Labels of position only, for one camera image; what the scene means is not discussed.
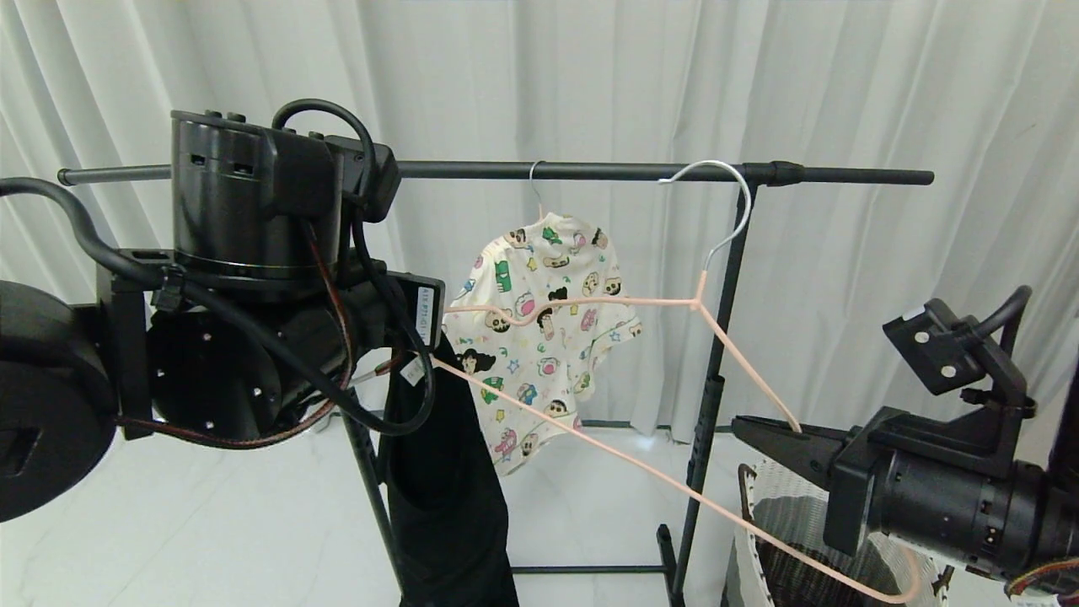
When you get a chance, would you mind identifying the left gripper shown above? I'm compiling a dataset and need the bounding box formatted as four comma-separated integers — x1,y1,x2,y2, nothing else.
337,271,446,372

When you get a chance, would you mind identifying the cream printed garment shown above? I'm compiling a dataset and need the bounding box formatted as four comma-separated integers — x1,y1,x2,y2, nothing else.
444,212,643,477

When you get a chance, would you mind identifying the white laundry basket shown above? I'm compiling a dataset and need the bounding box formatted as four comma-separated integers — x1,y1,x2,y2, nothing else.
723,459,953,607

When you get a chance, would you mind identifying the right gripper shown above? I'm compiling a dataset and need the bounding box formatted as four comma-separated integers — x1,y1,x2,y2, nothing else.
732,405,1055,583

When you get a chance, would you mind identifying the black garment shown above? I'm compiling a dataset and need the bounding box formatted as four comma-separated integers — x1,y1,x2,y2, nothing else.
375,333,521,607

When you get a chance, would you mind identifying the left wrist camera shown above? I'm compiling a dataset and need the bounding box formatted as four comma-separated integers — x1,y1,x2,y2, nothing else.
325,135,402,223

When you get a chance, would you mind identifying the black clothes rack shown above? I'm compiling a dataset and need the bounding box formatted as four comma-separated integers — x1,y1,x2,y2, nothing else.
57,160,935,607

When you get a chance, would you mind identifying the white curtain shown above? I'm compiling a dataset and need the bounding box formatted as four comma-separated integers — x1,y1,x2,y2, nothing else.
0,0,1079,473

